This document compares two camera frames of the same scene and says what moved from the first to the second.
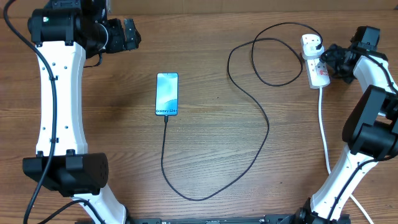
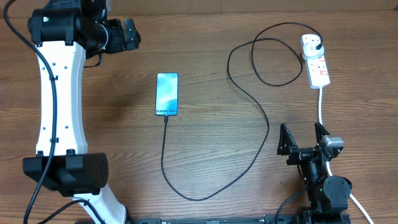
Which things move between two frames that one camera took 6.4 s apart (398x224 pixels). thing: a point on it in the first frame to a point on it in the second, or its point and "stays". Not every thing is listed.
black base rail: (229, 219) stays
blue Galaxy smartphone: (166, 93) stays
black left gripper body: (116, 41) stays
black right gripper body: (333, 58) to (299, 155)
